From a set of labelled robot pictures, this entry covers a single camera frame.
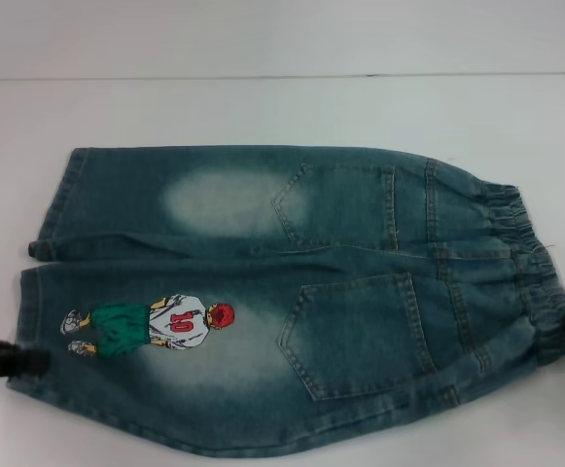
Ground blue denim shorts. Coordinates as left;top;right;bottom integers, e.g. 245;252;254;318
7;143;565;466

